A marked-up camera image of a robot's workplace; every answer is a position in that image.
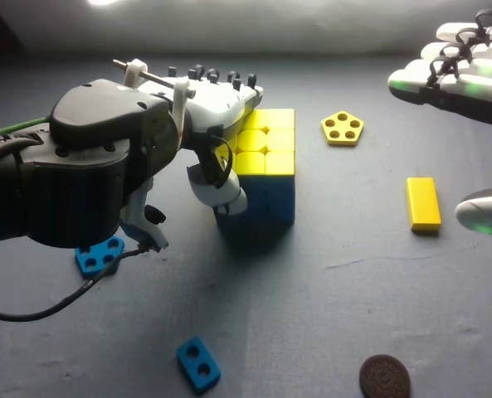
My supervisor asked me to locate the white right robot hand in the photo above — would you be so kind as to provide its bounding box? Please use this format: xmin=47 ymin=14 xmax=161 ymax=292
xmin=387 ymin=8 xmax=492 ymax=238

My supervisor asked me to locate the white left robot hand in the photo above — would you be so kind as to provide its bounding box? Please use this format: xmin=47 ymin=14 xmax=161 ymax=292
xmin=139 ymin=64 xmax=266 ymax=217

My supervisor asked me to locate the colourful puzzle cube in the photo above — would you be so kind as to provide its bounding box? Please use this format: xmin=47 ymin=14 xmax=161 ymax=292
xmin=214 ymin=108 xmax=296 ymax=228

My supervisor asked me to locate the yellow pentagon block with holes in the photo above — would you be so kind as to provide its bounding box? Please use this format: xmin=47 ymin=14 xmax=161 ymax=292
xmin=320 ymin=110 xmax=365 ymax=147

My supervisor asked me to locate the yellow rectangular block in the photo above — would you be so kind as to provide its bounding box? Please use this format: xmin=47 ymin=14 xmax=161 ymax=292
xmin=406 ymin=177 xmax=442 ymax=235

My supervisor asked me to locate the blue pentagon block with holes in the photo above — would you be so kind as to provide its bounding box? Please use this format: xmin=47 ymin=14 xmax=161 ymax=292
xmin=74 ymin=235 xmax=125 ymax=279

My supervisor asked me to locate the grey table cloth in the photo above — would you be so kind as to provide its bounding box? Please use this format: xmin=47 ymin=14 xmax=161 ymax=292
xmin=0 ymin=53 xmax=492 ymax=398

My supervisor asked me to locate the blue two-hole block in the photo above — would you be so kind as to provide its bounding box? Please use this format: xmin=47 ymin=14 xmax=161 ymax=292
xmin=175 ymin=335 xmax=222 ymax=395

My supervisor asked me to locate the dark chocolate sandwich cookie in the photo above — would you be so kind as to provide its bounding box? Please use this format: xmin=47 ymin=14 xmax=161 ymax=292
xmin=359 ymin=354 xmax=412 ymax=398

